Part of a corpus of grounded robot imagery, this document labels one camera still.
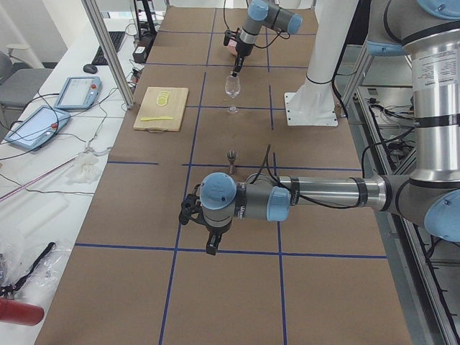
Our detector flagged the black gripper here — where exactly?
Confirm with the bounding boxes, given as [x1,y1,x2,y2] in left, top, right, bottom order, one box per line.
[206,224,230,254]
[231,41,254,77]

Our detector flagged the steel double jigger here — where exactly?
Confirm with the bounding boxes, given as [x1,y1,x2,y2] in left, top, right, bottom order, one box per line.
[226,149,238,175]

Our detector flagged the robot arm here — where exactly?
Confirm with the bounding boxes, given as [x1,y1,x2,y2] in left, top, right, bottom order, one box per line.
[197,1,459,255]
[224,0,303,77]

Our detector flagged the clear wine glass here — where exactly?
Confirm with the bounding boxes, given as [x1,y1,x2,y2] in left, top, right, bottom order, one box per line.
[224,75,241,114]

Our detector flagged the pink bowl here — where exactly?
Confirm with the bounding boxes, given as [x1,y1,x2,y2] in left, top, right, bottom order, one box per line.
[227,40,237,56]

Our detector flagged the wooden cutting board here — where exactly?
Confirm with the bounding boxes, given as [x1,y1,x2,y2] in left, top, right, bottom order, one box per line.
[133,87,189,132]

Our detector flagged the yellow plastic knife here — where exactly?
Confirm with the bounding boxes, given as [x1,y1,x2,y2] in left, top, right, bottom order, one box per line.
[140,116,175,121]

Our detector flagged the black keyboard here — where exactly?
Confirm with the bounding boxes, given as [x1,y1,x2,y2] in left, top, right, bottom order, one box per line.
[91,31,127,66]

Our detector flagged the black computer mouse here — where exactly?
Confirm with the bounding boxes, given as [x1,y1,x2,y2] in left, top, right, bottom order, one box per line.
[83,64,98,74]

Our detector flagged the white crumpled cloth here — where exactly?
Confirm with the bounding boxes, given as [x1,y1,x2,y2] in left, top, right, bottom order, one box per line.
[67,152,101,184]

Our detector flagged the far teach pendant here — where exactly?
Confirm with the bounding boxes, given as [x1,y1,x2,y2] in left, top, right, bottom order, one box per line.
[54,76,101,111]

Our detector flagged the teach pendant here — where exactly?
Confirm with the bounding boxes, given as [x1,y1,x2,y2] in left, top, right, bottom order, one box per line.
[5,106,70,151]
[54,76,101,111]

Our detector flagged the near teach pendant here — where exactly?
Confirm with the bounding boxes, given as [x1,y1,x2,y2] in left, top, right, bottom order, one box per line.
[5,106,70,151]

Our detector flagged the red bottle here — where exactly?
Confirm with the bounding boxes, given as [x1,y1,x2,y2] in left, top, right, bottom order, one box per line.
[1,298,45,326]

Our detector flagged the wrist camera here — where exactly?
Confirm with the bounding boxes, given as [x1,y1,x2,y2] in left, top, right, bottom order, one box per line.
[178,184,206,226]
[224,29,239,47]

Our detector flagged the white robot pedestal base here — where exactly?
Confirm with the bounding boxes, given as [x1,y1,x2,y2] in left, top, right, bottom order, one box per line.
[285,0,359,127]

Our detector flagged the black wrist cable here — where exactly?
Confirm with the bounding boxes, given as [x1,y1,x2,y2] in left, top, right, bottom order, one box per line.
[259,144,281,180]

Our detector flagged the aluminium camera post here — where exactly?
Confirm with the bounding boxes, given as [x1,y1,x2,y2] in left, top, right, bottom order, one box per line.
[81,0,134,109]

